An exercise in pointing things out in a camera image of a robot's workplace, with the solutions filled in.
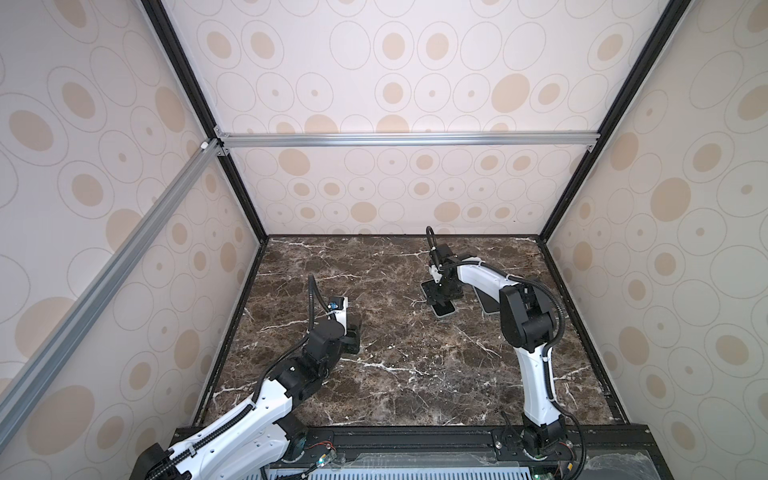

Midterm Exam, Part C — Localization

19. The left aluminium rail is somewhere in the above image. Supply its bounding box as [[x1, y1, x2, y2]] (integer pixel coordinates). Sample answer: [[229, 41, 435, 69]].
[[1, 138, 223, 448]]

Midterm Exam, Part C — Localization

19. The dark blue phone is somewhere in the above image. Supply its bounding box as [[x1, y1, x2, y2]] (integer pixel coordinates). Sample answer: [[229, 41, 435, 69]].
[[473, 287, 500, 315]]

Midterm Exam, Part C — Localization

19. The black corner frame post left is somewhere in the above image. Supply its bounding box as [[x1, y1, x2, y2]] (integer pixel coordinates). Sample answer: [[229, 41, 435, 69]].
[[140, 0, 269, 243]]

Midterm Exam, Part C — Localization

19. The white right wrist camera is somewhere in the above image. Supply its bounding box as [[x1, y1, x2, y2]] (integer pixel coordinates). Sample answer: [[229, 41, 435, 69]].
[[428, 264, 445, 286]]

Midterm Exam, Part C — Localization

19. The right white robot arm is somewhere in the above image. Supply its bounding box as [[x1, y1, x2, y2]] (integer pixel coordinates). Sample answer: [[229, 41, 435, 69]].
[[422, 237, 566, 458]]

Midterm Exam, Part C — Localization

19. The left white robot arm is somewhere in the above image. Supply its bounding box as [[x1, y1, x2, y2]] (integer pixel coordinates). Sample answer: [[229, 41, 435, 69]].
[[130, 311, 362, 479]]

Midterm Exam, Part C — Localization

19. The aluminium rail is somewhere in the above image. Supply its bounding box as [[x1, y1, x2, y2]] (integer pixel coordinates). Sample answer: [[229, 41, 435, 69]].
[[219, 130, 600, 150], [1, 138, 223, 448]]

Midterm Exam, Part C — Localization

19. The black corner frame post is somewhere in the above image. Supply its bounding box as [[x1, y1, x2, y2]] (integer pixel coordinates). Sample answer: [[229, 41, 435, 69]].
[[538, 0, 693, 244], [140, 0, 269, 243]]

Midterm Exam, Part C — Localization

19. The back aluminium rail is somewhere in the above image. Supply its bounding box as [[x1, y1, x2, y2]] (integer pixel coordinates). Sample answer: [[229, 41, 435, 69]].
[[219, 130, 600, 150]]

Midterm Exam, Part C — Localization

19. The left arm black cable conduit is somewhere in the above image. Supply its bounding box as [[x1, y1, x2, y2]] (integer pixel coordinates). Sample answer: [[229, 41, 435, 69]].
[[143, 274, 337, 480]]

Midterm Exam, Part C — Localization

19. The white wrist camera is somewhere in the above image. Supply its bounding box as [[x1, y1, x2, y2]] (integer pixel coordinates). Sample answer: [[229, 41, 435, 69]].
[[428, 264, 445, 286], [328, 296, 348, 332]]

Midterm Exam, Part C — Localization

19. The black corner frame post right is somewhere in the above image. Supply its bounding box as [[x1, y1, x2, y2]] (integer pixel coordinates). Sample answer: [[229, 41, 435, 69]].
[[538, 0, 693, 244]]

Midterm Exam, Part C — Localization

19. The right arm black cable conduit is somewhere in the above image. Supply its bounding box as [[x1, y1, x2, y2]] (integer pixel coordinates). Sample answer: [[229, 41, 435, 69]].
[[424, 225, 586, 480]]

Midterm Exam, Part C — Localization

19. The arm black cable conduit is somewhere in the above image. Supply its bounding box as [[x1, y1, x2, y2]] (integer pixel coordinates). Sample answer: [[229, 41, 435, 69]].
[[424, 225, 586, 480], [143, 274, 337, 480]]

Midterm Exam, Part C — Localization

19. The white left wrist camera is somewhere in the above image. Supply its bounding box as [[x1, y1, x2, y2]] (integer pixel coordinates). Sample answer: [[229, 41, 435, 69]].
[[328, 296, 348, 332]]

